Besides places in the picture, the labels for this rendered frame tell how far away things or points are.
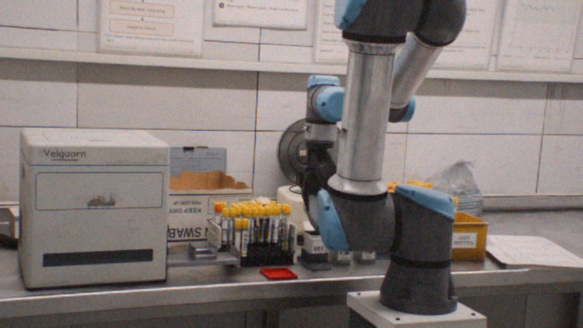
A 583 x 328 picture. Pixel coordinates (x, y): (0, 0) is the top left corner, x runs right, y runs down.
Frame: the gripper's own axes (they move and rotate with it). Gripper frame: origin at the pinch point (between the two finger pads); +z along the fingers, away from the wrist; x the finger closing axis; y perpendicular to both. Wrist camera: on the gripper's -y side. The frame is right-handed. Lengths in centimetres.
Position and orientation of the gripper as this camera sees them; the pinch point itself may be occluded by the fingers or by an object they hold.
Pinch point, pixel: (317, 226)
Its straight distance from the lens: 193.9
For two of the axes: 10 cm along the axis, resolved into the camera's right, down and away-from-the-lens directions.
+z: -0.6, 9.9, 1.5
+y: -3.6, -1.6, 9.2
